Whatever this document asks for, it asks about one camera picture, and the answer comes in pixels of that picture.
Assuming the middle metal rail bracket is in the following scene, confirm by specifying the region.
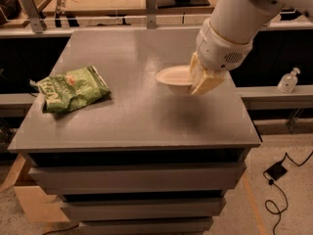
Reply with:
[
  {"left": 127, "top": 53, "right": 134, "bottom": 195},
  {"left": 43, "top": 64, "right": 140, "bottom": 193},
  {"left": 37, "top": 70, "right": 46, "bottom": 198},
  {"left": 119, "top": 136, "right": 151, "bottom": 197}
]
[{"left": 146, "top": 0, "right": 157, "bottom": 29}]

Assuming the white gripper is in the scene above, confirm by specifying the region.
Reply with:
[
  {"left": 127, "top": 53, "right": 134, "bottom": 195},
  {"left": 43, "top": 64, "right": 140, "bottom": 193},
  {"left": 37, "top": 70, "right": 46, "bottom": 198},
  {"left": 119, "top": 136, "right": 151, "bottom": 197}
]
[{"left": 189, "top": 19, "right": 252, "bottom": 95}]

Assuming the green jalapeno chip bag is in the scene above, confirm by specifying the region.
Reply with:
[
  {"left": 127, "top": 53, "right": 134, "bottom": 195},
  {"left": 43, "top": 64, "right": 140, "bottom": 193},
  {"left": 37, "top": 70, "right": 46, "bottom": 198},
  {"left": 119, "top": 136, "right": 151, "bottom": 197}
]
[{"left": 36, "top": 66, "right": 111, "bottom": 113}]

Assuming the black power adapter with cable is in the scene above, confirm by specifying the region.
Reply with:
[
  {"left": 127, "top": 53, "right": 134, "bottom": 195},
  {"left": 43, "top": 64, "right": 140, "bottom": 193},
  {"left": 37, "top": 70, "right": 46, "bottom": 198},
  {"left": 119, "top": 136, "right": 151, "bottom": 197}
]
[{"left": 262, "top": 152, "right": 313, "bottom": 235}]

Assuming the left metal rail bracket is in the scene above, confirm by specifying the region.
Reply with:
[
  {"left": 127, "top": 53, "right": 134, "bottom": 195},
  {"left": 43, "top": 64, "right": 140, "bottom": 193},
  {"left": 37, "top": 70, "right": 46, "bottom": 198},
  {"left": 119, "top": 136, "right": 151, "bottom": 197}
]
[{"left": 21, "top": 0, "right": 46, "bottom": 33}]

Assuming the white paper bowl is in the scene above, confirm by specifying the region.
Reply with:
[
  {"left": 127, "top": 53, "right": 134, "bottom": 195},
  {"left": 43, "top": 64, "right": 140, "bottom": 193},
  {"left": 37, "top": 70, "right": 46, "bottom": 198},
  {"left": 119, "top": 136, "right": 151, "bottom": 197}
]
[{"left": 156, "top": 66, "right": 193, "bottom": 95}]

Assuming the clear hand sanitizer bottle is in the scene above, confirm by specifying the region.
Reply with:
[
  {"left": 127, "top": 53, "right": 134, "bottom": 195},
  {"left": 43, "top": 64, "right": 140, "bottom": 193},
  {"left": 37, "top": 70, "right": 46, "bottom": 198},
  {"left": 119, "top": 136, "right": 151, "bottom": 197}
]
[{"left": 278, "top": 68, "right": 300, "bottom": 93}]

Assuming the cardboard piece on floor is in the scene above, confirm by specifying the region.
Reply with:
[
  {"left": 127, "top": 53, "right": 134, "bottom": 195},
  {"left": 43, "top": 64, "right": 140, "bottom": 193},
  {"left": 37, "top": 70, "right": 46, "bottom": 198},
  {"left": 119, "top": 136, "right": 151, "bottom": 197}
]
[{"left": 0, "top": 155, "right": 69, "bottom": 222}]

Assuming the metal rail bracket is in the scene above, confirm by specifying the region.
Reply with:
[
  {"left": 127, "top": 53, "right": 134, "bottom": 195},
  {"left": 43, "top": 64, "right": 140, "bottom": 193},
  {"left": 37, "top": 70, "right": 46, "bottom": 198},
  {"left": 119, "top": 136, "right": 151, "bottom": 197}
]
[
  {"left": 21, "top": 0, "right": 46, "bottom": 33},
  {"left": 146, "top": 0, "right": 157, "bottom": 29}
]

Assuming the grey drawer cabinet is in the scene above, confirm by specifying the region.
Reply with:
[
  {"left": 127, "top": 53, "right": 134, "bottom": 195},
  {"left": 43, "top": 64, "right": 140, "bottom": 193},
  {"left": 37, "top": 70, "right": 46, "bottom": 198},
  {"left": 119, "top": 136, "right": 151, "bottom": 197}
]
[{"left": 10, "top": 28, "right": 260, "bottom": 235}]

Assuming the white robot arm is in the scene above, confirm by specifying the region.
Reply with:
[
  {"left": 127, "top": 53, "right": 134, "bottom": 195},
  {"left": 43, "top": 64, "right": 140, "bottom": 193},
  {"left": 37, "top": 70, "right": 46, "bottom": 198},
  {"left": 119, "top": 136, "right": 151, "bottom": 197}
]
[{"left": 189, "top": 0, "right": 313, "bottom": 95}]

